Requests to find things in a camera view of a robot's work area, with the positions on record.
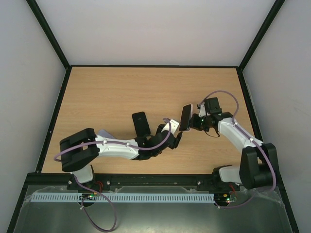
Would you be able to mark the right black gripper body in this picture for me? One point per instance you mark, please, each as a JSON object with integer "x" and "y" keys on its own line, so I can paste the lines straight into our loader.
{"x": 194, "y": 121}

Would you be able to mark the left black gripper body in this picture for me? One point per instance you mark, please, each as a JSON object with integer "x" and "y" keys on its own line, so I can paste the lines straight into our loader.
{"x": 172, "y": 146}

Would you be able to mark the pink phone case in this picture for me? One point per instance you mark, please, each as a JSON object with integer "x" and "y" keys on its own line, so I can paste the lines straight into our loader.
{"x": 185, "y": 119}

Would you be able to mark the black phone case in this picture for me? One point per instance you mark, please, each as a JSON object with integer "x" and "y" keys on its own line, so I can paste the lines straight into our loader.
{"x": 141, "y": 124}

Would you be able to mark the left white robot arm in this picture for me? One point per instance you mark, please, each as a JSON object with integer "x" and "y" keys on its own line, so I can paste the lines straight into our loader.
{"x": 80, "y": 149}

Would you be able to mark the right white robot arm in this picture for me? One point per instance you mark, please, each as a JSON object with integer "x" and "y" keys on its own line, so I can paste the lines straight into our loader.
{"x": 258, "y": 166}

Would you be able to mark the lilac phone case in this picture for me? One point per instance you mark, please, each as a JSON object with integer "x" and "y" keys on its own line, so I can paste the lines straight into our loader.
{"x": 105, "y": 134}

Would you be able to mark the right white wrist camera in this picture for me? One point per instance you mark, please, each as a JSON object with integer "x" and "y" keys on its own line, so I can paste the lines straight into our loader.
{"x": 201, "y": 108}

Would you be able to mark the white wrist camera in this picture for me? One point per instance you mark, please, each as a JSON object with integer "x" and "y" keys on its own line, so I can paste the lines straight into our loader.
{"x": 201, "y": 108}
{"x": 170, "y": 125}

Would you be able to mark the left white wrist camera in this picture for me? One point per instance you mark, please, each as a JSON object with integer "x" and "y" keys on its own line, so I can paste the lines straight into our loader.
{"x": 170, "y": 125}

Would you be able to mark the grey slotted cable duct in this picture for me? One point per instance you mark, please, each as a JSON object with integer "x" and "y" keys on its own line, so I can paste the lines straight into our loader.
{"x": 122, "y": 198}

